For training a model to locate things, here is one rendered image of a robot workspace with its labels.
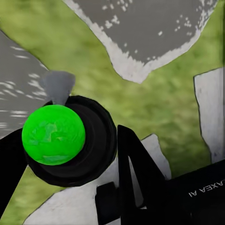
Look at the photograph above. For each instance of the insectifuge atomizer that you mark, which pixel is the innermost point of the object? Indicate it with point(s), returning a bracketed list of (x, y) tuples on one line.
[(71, 140)]

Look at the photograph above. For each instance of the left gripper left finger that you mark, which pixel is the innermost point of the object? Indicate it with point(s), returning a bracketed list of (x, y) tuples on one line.
[(12, 166)]

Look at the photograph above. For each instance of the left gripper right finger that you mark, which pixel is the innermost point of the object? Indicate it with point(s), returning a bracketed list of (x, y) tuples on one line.
[(163, 205)]

